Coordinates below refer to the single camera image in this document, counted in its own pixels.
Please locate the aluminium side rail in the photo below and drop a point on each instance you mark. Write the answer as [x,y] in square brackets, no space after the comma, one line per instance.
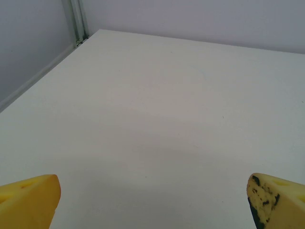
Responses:
[35,77]

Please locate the aluminium frame post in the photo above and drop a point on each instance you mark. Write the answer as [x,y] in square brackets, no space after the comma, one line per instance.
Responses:
[77,21]

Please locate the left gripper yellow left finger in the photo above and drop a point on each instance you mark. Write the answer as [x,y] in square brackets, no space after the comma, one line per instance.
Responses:
[26,205]

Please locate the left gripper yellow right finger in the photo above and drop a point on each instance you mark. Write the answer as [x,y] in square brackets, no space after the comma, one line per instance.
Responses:
[283,205]

